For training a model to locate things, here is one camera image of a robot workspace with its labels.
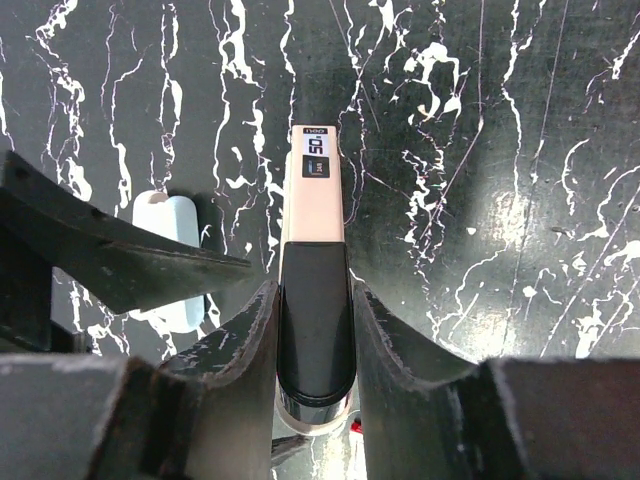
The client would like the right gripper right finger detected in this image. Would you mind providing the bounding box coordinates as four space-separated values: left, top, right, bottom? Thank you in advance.
353 284 639 479

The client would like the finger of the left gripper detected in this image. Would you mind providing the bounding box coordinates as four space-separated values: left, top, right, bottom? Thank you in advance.
1 151 251 353

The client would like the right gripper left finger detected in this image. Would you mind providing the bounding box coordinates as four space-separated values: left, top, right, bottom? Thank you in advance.
1 281 279 479

